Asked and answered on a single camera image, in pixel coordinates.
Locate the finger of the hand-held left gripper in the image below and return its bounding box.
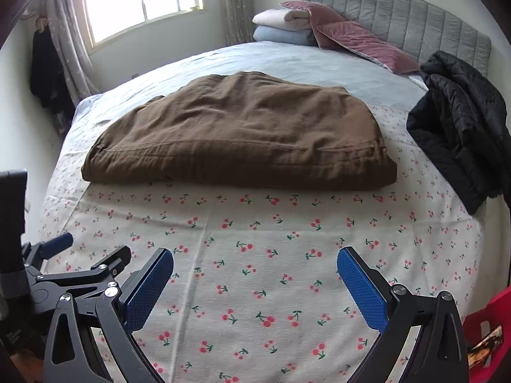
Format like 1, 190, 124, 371
36, 246, 132, 295
22, 232, 74, 273

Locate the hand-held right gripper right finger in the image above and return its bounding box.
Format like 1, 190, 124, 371
336, 246, 470, 383

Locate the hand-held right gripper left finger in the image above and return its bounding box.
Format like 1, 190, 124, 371
43, 247, 175, 383

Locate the brown jacket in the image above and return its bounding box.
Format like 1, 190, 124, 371
81, 71, 398, 191

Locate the cherry print blanket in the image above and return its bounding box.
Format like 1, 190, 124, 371
38, 101, 485, 383

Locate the glossy picture packet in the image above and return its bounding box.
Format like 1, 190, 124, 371
468, 325, 504, 368

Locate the red plastic chair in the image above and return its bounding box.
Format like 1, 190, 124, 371
463, 287, 511, 383

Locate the dark hanging clothing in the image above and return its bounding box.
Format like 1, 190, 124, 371
30, 28, 74, 114

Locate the wide patterned curtain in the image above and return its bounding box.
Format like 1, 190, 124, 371
46, 0, 100, 108

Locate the black puffer jacket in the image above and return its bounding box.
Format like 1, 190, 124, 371
406, 50, 511, 215

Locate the grey-blue bedsheet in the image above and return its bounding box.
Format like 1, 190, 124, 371
74, 41, 430, 128

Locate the long pink velvet pillow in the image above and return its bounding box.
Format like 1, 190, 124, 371
315, 20, 421, 75

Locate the window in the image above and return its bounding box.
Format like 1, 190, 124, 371
82, 0, 204, 46

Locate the light blue pillow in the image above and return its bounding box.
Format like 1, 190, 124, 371
253, 26, 318, 47

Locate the narrow patterned curtain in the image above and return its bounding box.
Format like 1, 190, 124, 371
217, 0, 254, 46

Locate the grey padded headboard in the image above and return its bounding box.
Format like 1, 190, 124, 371
299, 0, 492, 78

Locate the small pink velvet pillow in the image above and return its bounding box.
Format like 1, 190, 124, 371
279, 0, 346, 23

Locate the white folded pillow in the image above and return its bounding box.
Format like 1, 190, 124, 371
252, 8, 312, 33

